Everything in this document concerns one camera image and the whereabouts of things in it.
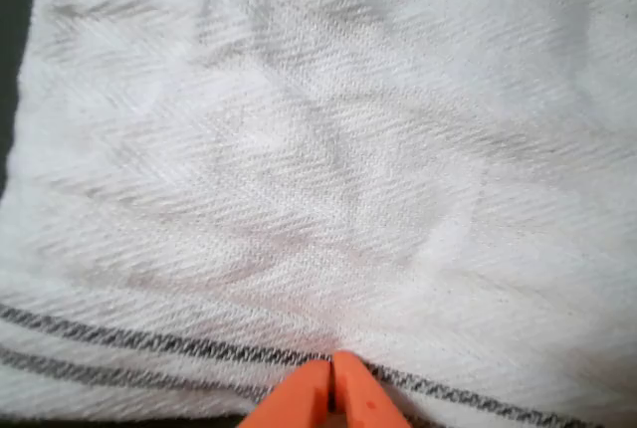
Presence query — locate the white grey-striped towel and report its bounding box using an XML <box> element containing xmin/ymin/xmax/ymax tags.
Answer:
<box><xmin>0</xmin><ymin>0</ymin><xmax>637</xmax><ymax>428</ymax></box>

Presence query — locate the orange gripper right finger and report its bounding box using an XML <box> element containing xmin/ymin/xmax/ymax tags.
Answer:
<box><xmin>331</xmin><ymin>350</ymin><xmax>412</xmax><ymax>428</ymax></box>

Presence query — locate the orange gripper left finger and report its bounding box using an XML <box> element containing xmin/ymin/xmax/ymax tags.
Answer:
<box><xmin>238</xmin><ymin>358</ymin><xmax>333</xmax><ymax>428</ymax></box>

